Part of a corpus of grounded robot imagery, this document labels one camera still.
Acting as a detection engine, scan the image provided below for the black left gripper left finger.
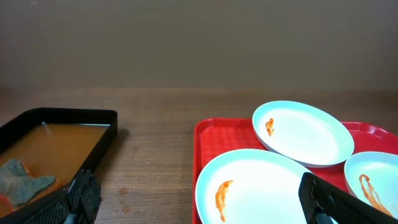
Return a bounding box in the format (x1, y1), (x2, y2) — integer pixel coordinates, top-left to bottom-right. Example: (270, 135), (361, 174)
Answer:
(25, 170), (101, 224)

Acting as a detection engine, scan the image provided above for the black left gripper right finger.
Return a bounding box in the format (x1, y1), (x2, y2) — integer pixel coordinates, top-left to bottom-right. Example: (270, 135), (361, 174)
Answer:
(298, 172), (397, 224)

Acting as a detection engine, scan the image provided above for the orange green scrub sponge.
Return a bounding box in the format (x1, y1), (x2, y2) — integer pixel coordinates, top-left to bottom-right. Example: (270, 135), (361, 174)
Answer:
(1, 159), (62, 217)

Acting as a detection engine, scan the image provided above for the black tray with brown water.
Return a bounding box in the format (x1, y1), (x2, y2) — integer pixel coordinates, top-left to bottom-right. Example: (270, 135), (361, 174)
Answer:
(1, 108), (118, 223)

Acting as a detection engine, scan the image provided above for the red plastic serving tray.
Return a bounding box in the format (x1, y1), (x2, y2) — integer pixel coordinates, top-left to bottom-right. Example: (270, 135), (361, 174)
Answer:
(192, 118), (397, 224)

